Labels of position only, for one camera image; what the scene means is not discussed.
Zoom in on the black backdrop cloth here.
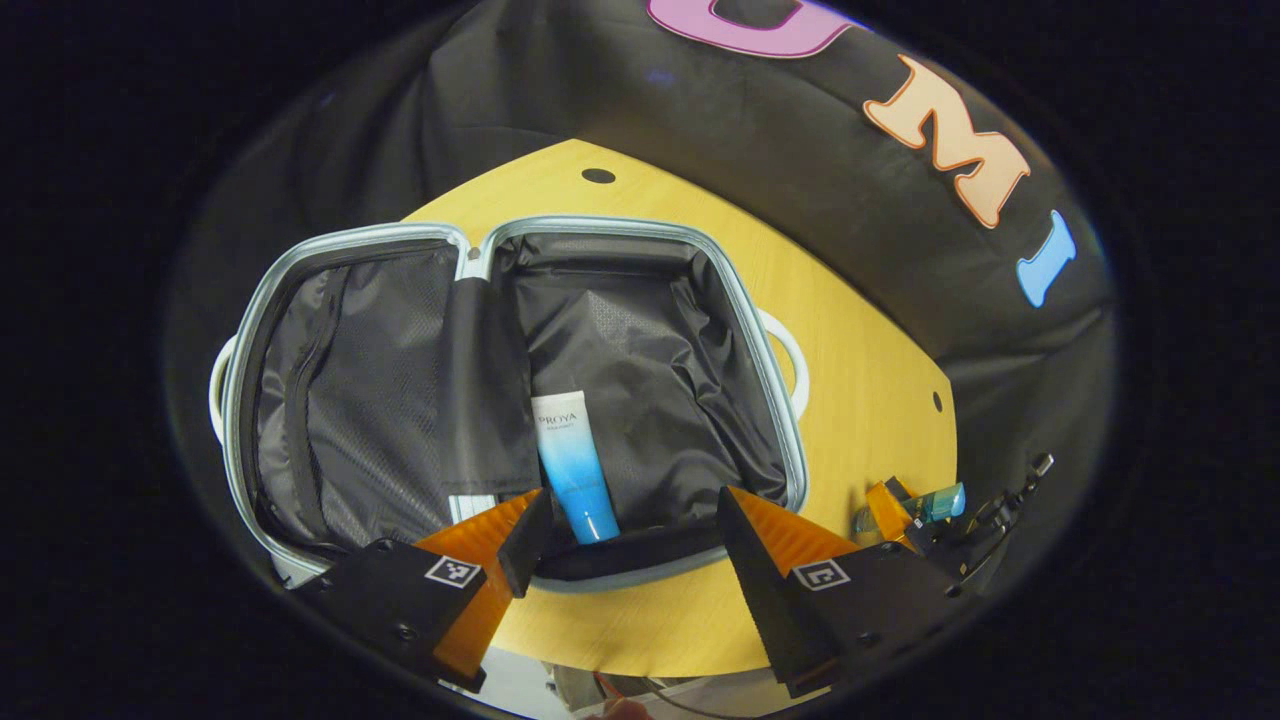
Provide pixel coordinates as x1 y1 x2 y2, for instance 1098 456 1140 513
165 0 1116 601

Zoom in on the light blue cloud-shaped suitcase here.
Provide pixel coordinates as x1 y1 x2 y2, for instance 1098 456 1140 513
208 215 811 596

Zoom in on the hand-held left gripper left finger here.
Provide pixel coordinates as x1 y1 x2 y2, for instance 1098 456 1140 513
288 487 556 695

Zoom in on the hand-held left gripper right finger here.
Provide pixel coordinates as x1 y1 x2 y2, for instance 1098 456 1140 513
716 485 966 701

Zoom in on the green cream tube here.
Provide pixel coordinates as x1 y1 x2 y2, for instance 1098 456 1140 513
850 482 968 537

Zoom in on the blue and white cream tube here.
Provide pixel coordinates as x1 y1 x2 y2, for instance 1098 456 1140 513
530 390 622 546

